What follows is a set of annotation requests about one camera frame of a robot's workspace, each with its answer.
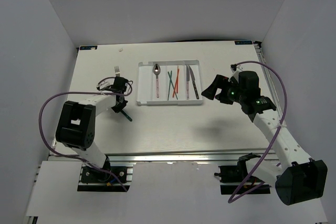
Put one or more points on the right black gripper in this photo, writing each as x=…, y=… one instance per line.
x=219, y=82

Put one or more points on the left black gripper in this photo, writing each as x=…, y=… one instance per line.
x=119, y=108

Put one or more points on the fork with teal handle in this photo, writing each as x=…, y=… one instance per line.
x=117, y=71

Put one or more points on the knife with dark handle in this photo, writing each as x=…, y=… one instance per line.
x=193, y=80

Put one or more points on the spoon with teal handle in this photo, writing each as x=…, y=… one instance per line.
x=127, y=116

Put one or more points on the knife with pink handle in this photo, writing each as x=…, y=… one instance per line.
x=187, y=82

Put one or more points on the spoon with pink handle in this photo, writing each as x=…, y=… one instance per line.
x=157, y=71

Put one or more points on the orange chopstick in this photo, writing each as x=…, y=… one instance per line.
x=177, y=80
x=174, y=95

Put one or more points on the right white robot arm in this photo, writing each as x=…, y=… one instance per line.
x=299, y=177

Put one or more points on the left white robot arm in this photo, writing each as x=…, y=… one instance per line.
x=77, y=123

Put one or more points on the white divided utensil tray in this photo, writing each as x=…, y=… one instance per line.
x=146, y=94

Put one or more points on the right corner label sticker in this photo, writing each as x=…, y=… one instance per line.
x=243, y=42

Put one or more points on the corner label sticker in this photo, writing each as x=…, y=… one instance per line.
x=243, y=42
x=91, y=47

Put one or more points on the left corner label sticker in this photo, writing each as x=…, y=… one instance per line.
x=91, y=47

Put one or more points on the aluminium rail frame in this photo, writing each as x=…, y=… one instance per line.
x=208, y=131

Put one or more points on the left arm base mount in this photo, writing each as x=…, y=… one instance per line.
x=91, y=180

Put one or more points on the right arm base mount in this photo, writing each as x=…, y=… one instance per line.
x=230, y=176

